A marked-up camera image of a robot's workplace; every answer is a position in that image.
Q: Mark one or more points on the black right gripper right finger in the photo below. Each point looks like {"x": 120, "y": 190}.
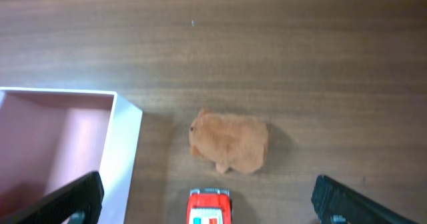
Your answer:
{"x": 334, "y": 202}

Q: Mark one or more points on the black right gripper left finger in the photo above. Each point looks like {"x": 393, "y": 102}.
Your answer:
{"x": 79, "y": 201}

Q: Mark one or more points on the white box pink interior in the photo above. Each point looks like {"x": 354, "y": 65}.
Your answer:
{"x": 50, "y": 137}

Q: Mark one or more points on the brown plush capybara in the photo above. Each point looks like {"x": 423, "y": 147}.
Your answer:
{"x": 230, "y": 141}

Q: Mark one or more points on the red toy fire truck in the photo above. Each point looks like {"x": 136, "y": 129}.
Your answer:
{"x": 209, "y": 205}

